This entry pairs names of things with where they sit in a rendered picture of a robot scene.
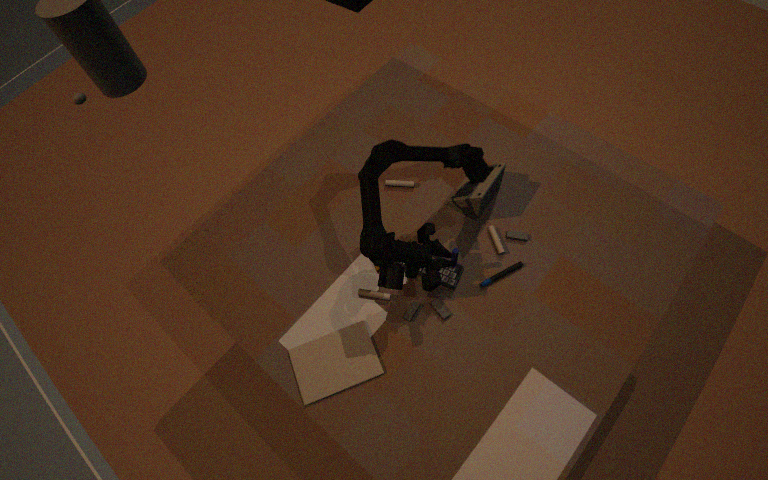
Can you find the tan cylinder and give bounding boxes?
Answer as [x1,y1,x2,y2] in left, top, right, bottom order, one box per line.
[358,289,391,301]
[488,225,505,255]
[385,180,415,187]

